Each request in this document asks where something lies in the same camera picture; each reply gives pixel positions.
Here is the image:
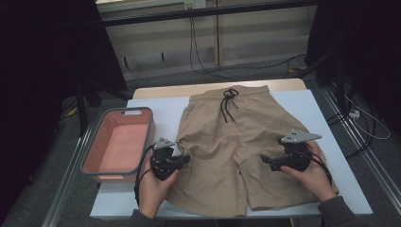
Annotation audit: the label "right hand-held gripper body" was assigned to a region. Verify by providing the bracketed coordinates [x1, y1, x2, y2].
[270, 128, 323, 173]

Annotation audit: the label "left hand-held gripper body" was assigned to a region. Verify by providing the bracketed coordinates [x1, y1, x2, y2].
[149, 136, 181, 182]

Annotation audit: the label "pink basket with grey rim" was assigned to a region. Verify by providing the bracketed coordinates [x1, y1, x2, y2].
[79, 107, 156, 183]

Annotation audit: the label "khaki drawstring shorts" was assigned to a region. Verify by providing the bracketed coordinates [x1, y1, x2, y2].
[165, 84, 340, 218]

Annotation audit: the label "person's right hand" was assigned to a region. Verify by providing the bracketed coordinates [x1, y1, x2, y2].
[280, 141, 339, 202]

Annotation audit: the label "person's left hand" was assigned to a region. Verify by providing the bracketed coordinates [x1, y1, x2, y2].
[137, 159, 180, 219]

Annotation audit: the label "black metal stand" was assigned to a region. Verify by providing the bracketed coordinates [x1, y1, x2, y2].
[296, 50, 351, 116]

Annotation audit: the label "black tripod stand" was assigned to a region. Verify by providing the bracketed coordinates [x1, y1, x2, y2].
[75, 79, 131, 138]

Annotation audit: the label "beige wooden cabinet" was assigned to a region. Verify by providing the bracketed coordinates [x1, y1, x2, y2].
[96, 0, 318, 81]

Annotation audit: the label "black curtain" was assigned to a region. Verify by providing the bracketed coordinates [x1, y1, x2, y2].
[0, 0, 129, 221]
[305, 0, 401, 133]

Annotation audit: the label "black horizontal bar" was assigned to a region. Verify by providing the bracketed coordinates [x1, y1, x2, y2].
[100, 0, 318, 27]

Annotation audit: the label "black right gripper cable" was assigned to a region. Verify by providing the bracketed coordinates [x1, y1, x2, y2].
[306, 150, 333, 185]

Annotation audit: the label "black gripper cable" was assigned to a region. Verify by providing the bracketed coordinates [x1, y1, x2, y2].
[306, 150, 333, 185]
[133, 143, 156, 206]

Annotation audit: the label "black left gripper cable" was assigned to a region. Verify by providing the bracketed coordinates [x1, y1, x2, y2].
[133, 143, 156, 206]

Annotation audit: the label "black floor cable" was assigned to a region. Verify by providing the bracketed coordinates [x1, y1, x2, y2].
[325, 103, 377, 159]

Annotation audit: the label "aluminium floor rail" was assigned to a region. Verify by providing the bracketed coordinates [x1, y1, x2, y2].
[41, 122, 98, 227]
[320, 86, 401, 207]

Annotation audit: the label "white floor cable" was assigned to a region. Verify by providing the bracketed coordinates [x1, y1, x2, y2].
[343, 94, 392, 141]

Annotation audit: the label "black hanging wall cable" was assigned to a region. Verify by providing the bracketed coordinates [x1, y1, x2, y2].
[188, 8, 308, 81]

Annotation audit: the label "white wall socket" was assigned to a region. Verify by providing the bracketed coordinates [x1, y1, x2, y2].
[183, 0, 206, 9]

